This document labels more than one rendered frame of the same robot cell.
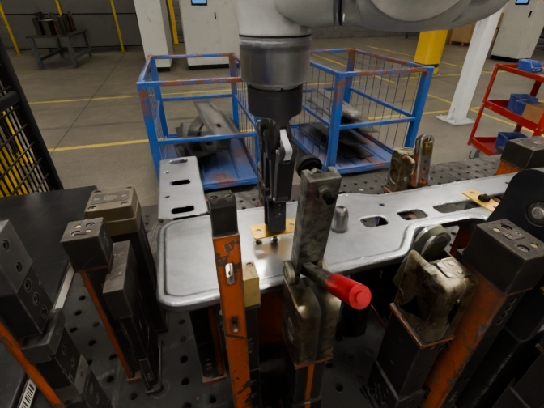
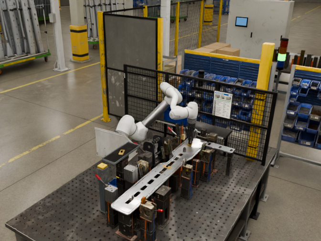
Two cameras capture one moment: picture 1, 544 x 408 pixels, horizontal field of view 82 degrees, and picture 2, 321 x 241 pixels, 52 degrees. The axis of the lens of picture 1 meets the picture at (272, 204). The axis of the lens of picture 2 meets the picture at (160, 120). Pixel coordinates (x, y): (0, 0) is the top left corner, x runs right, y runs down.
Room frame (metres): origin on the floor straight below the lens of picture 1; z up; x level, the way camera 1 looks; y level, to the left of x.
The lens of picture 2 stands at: (2.38, -2.22, 2.61)
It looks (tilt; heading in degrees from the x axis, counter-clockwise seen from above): 24 degrees down; 137
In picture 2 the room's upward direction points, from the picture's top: 1 degrees clockwise
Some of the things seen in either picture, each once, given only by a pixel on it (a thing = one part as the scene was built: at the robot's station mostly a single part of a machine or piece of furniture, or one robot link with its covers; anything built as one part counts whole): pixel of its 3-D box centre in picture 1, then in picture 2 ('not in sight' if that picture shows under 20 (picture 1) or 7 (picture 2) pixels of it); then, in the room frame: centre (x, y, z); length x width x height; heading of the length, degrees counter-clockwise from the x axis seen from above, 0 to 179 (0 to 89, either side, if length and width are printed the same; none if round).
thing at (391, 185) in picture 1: (397, 210); (186, 181); (0.72, -0.35, 0.87); 0.12 x 0.09 x 0.35; 16
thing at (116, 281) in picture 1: (138, 321); (201, 148); (0.38, 0.25, 0.85); 0.12 x 0.03 x 0.30; 16
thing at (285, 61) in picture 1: (274, 61); (191, 119); (0.44, 0.00, 1.29); 0.09 x 0.09 x 0.06
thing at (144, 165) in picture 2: not in sight; (143, 180); (0.46, -0.65, 0.89); 0.13 x 0.11 x 0.38; 16
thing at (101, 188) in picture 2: not in sight; (103, 189); (0.38, -1.02, 0.92); 0.08 x 0.08 x 0.44; 16
